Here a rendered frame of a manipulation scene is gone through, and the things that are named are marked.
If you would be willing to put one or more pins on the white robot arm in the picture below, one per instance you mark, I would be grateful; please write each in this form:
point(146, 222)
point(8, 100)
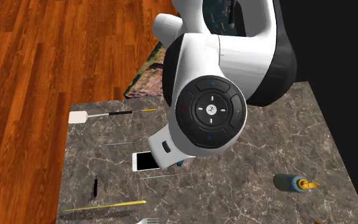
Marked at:
point(197, 62)

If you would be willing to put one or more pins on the patterned robot stand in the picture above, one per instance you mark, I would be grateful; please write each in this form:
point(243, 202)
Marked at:
point(149, 77)

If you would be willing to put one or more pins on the small blue object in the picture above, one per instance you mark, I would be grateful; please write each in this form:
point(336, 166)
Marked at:
point(181, 163)

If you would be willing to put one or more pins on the white smartphone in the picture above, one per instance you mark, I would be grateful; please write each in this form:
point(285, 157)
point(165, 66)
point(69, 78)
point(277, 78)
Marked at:
point(144, 161)

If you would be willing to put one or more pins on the thin grey rod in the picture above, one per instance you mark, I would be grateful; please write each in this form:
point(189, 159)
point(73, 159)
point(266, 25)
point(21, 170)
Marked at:
point(157, 176)
point(123, 143)

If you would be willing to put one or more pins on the black pen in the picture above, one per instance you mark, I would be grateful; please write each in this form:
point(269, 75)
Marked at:
point(95, 186)

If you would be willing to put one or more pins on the silver fork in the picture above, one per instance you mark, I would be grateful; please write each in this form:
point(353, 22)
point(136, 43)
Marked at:
point(149, 221)

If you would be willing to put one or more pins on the yellow knife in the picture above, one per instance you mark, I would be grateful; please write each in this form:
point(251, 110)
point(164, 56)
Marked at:
point(113, 205)

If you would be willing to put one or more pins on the blue bottle with yellow pump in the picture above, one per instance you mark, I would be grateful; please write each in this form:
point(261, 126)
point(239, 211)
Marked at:
point(287, 183)

